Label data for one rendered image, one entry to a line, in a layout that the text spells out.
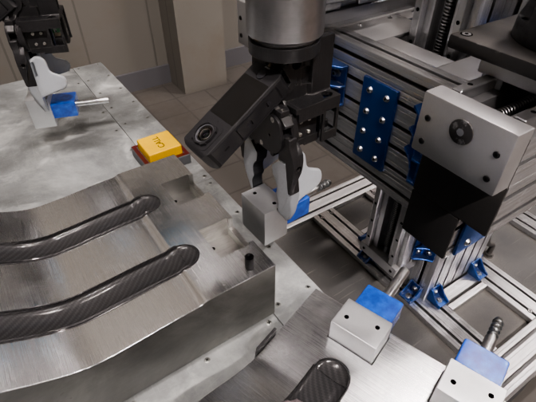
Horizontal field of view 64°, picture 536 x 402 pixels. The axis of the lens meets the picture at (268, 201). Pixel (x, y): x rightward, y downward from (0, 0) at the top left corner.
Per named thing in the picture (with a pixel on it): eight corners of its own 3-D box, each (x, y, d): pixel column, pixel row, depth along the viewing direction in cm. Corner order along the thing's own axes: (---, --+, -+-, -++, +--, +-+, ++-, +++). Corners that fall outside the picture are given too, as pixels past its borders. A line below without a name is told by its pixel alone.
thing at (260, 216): (316, 187, 63) (319, 157, 59) (340, 205, 60) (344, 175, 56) (242, 224, 57) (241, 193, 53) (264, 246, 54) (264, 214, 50)
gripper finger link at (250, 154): (287, 181, 59) (300, 132, 51) (251, 198, 56) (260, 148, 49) (273, 167, 60) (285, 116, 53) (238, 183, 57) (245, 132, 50)
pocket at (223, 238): (233, 237, 55) (231, 215, 53) (255, 262, 52) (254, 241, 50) (201, 251, 53) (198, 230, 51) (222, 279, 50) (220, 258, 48)
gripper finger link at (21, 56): (35, 88, 68) (16, 28, 64) (24, 88, 67) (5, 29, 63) (41, 82, 72) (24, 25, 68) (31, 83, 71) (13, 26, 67)
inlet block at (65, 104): (112, 106, 82) (105, 80, 78) (112, 119, 78) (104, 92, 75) (39, 115, 79) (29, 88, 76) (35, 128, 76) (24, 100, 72)
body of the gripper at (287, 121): (336, 142, 49) (349, 36, 41) (277, 168, 45) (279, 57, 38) (295, 115, 54) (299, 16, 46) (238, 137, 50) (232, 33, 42)
